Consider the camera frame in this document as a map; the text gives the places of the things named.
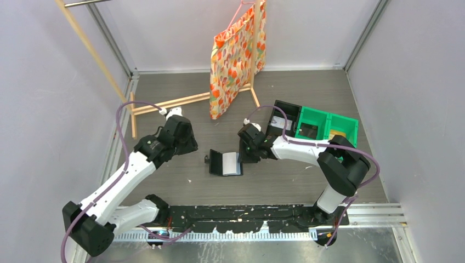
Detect black card holder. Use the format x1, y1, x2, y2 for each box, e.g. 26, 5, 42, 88
204, 149, 243, 177

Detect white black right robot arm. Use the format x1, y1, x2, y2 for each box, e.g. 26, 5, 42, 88
238, 123, 371, 225

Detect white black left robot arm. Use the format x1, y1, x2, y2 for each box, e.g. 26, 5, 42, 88
62, 113, 198, 258

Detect white card in black bin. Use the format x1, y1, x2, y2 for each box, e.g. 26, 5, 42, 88
271, 116, 293, 130

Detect dark card in green bin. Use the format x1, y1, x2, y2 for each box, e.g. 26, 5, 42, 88
299, 123, 319, 140

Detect yellow cards in green bin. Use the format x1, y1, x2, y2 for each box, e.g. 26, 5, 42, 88
329, 129, 347, 139

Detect black storage bin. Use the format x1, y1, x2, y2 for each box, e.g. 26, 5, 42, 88
266, 100, 302, 138

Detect wooden clothes rack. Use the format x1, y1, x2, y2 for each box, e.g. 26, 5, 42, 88
56, 1, 260, 139

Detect green double storage bin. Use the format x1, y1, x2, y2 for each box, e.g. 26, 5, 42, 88
295, 107, 359, 148

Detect floral fabric bag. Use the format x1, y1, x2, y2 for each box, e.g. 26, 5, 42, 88
209, 1, 267, 119

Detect pink clothes hanger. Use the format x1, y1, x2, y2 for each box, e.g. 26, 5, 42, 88
226, 0, 254, 30

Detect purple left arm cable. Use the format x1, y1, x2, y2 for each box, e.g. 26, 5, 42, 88
60, 101, 193, 263

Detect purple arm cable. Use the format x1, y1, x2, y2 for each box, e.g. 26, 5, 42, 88
244, 105, 381, 249
60, 101, 193, 263

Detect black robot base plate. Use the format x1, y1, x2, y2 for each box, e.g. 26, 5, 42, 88
133, 204, 350, 235

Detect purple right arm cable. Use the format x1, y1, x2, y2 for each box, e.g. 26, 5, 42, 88
244, 105, 381, 249

